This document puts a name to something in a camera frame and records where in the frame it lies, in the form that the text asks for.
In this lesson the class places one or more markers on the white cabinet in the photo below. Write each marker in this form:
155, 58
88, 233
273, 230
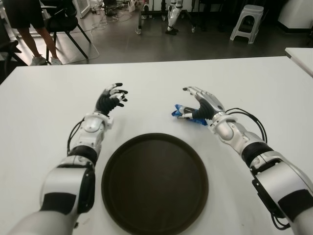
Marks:
298, 14

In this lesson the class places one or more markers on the round dark brown tray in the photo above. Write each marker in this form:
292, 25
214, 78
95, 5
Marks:
156, 183

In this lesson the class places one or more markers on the white humanoid robot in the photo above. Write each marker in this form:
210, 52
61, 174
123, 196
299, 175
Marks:
172, 17

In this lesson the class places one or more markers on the left robot hand black silver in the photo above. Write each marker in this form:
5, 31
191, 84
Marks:
105, 101

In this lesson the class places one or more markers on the black wheeled frame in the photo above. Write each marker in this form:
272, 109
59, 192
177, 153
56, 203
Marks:
140, 19

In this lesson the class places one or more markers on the right robot arm silver black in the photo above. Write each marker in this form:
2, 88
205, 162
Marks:
227, 129

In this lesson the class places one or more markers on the grey plastic stool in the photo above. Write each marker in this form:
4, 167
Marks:
252, 9

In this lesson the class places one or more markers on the left robot arm silver black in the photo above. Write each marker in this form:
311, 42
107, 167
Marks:
91, 126

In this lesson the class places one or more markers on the white crate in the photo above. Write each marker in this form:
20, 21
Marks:
132, 6

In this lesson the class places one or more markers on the white framed panel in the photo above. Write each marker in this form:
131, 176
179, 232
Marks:
85, 12

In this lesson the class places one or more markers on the right robot hand black silver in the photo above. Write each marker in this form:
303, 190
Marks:
211, 101

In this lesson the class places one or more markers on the blue Oreo cookie pack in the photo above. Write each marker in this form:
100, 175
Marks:
176, 111

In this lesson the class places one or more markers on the white neighbouring table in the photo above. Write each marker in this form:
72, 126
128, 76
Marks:
302, 57

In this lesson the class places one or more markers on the standing person black shorts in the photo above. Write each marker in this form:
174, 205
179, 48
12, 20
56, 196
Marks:
24, 12

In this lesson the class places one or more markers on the black chair at edge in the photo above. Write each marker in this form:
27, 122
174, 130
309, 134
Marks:
9, 49

